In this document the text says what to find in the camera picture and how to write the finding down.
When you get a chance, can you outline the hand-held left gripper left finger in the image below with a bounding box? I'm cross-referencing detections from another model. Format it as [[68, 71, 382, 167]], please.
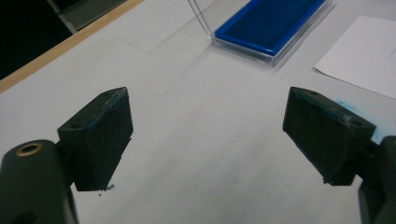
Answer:
[[56, 86, 134, 192]]

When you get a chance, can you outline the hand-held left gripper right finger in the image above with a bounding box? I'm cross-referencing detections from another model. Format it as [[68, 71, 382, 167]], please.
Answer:
[[282, 86, 377, 187]]

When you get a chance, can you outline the blue ink pad clear case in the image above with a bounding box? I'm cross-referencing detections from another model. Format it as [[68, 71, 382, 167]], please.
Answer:
[[186, 0, 333, 68]]

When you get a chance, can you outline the small white paper sheet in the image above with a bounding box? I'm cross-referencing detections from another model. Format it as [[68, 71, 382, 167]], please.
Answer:
[[313, 15, 396, 101]]

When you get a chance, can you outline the large white table cover sheet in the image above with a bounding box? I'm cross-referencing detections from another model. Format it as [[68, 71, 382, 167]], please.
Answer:
[[0, 0, 396, 224]]

